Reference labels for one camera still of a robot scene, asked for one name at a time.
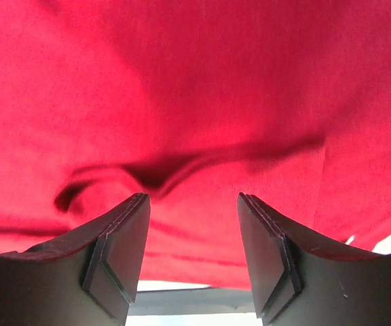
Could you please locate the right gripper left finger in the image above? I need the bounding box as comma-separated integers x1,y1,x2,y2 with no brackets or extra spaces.
0,193,150,325

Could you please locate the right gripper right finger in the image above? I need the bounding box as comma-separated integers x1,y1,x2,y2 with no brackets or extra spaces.
238,194,391,325

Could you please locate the dark red t shirt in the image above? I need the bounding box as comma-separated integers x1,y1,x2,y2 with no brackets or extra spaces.
0,1,391,289

